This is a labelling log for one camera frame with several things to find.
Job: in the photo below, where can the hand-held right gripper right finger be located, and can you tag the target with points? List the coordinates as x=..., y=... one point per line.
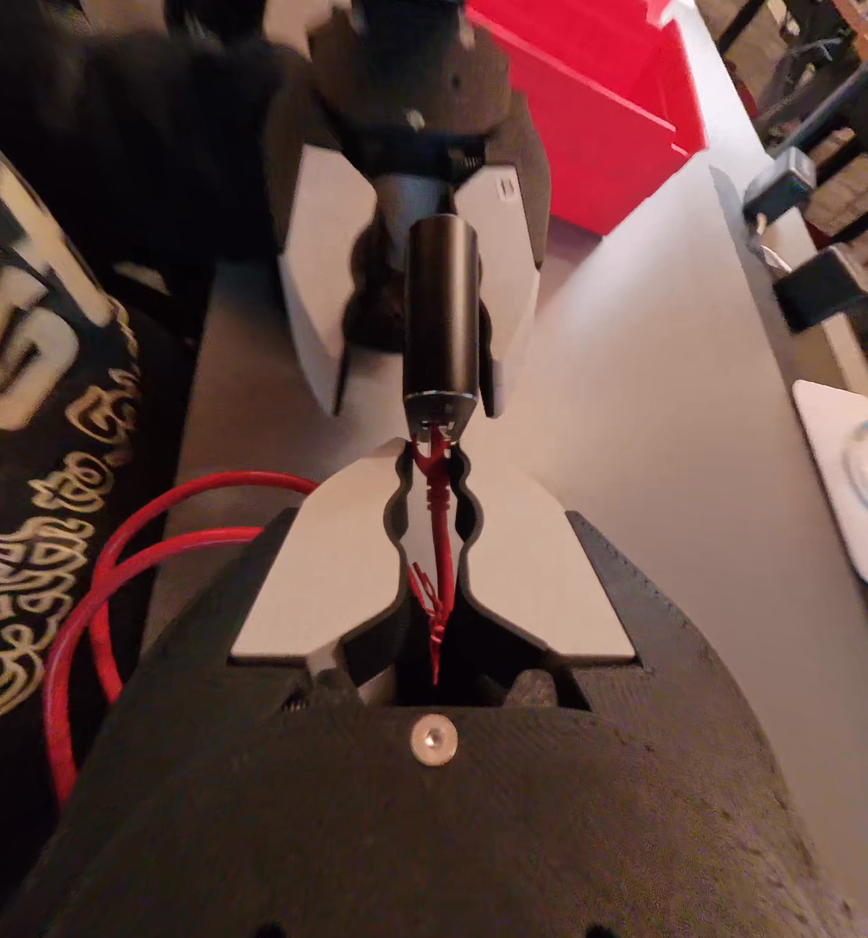
x=544, y=579

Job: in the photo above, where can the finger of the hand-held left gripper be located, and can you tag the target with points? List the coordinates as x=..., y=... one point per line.
x=317, y=256
x=507, y=256

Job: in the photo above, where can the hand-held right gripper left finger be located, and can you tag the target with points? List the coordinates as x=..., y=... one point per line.
x=317, y=571

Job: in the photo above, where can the black ethernet port adapter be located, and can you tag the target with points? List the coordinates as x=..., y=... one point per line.
x=441, y=308

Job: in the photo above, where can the person's left forearm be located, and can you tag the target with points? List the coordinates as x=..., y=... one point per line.
x=148, y=146

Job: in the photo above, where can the red plastic bin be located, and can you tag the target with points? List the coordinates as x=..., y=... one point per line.
x=595, y=124

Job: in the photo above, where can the black table clamp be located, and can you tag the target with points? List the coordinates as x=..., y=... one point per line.
x=782, y=183
x=830, y=289

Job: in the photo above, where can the dark printed shirt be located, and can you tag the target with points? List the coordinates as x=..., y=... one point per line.
x=38, y=440

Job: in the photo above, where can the black stand pole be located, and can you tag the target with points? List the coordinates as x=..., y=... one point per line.
x=837, y=99

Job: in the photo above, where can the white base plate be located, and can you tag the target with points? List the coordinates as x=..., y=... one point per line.
x=830, y=454

